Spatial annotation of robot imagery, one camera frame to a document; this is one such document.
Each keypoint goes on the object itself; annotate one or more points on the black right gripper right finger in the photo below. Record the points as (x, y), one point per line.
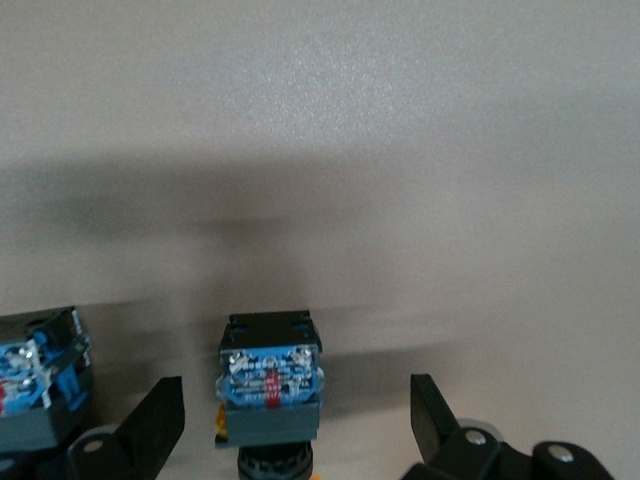
(435, 430)

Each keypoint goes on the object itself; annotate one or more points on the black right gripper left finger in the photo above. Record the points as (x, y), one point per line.
(150, 425)

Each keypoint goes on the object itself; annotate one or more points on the yellow push button switch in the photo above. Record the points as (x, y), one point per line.
(270, 390)

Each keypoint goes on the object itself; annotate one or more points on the red push button switch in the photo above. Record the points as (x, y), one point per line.
(35, 390)

